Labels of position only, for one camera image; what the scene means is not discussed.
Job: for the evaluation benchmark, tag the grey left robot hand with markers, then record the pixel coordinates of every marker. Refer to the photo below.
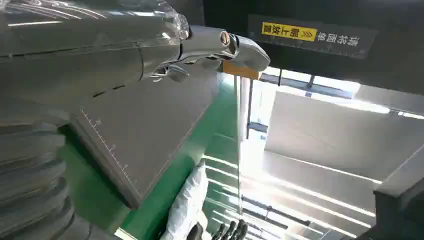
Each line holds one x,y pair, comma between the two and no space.
82,49

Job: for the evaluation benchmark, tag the dark right robot hand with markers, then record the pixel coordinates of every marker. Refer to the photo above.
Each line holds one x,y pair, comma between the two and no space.
232,232

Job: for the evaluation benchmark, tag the white plastic parcel bag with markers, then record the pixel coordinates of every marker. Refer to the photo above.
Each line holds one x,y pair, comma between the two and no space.
187,202

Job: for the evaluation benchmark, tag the grey mat with ruler marks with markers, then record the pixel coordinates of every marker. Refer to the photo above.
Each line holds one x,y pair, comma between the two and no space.
145,132

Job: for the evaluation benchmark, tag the ribbed grey left arm sleeve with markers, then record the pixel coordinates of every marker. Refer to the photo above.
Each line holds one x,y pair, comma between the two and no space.
30,179

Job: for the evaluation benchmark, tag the orange flat block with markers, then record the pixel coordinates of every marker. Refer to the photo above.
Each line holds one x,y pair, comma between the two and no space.
240,70

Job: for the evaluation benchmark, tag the black machine housing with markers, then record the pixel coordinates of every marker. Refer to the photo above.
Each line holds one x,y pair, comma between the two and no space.
397,215

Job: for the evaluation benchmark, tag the dark board with yellow label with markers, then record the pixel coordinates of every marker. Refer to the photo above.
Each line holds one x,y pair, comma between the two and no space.
311,34

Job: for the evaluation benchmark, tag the dark metal rail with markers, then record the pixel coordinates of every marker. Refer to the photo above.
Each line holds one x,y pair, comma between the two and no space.
275,212

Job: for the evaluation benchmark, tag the thin metal frame post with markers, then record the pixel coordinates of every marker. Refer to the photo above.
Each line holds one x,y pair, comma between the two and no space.
249,109

